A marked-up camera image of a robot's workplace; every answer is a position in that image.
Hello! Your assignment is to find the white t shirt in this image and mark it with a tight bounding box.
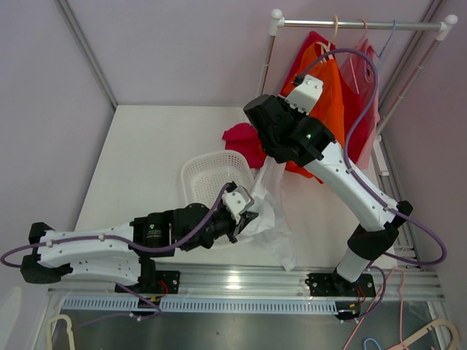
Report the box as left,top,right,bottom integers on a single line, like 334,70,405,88
242,157,297,271

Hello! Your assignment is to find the orange t shirt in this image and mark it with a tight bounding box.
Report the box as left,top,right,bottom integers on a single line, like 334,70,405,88
280,40,346,184

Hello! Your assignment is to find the beige hanger of orange shirt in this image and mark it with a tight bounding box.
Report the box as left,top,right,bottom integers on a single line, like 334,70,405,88
315,15,339,63

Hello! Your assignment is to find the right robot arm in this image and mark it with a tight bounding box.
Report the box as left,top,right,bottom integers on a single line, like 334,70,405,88
243,95,413,295

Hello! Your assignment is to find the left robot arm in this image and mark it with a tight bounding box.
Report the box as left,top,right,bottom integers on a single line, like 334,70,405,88
20,203,209,294

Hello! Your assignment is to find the magenta t shirt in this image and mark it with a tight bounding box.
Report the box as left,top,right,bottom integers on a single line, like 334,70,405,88
222,122,266,168

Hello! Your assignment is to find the pink hanger on rack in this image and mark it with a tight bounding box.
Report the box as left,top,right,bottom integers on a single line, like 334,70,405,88
358,18,368,41

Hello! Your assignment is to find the pink hanger on floor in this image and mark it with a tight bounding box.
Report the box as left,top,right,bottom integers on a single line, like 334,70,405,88
342,265,408,350

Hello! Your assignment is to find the blue hanger on floor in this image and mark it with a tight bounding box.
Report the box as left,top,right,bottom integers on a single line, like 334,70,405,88
363,338,382,350

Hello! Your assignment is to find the beige hanger on floor left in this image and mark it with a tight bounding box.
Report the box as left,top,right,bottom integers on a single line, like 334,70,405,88
47,314,77,350

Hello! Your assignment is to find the beige hanger on floor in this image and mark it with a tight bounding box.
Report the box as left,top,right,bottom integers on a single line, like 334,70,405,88
47,314,77,350
386,319,460,350

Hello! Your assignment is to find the beige hanger on floor right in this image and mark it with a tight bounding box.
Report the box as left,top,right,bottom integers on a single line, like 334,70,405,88
386,319,460,350

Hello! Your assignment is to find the white perforated plastic basket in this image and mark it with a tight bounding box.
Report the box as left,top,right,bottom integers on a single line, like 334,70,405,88
180,150,253,249

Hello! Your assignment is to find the metal clothes rack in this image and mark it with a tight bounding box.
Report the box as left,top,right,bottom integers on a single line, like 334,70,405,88
255,9,458,135

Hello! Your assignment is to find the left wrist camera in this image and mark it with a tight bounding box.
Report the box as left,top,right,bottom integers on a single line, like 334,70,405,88
221,186,254,222

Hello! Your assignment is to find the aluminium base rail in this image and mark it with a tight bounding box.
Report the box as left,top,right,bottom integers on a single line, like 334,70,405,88
48,264,444,315

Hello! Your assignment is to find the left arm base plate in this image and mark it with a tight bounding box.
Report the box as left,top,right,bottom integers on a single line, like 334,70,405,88
114,270,181,315

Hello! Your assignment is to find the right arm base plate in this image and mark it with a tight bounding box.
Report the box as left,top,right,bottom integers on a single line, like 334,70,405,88
304,271,377,322

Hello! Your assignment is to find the blue wire hanger on rack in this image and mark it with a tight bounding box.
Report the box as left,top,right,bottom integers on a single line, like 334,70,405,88
376,20,397,60

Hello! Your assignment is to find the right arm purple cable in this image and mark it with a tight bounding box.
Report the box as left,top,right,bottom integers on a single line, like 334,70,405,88
291,48,448,322

